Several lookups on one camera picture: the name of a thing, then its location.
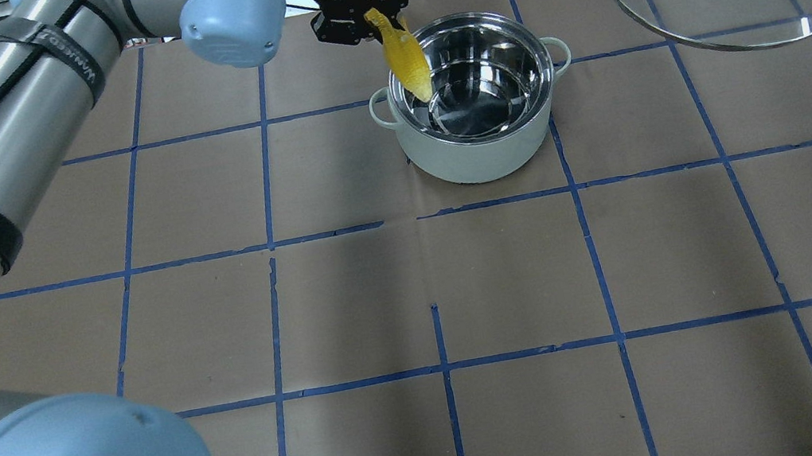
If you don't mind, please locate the pale green steel pot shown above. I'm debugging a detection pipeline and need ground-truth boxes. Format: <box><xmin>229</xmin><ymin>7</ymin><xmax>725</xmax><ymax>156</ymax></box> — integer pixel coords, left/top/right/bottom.
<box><xmin>367</xmin><ymin>11</ymin><xmax>573</xmax><ymax>185</ymax></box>

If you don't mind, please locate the brown paper table cover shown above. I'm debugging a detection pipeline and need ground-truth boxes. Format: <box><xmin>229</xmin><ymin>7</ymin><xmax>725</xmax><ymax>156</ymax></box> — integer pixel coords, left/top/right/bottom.
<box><xmin>0</xmin><ymin>0</ymin><xmax>812</xmax><ymax>456</ymax></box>

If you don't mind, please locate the yellow corn cob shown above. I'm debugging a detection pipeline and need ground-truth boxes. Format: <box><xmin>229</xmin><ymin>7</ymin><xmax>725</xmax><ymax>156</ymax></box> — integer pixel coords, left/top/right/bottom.
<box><xmin>363</xmin><ymin>8</ymin><xmax>435</xmax><ymax>103</ymax></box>

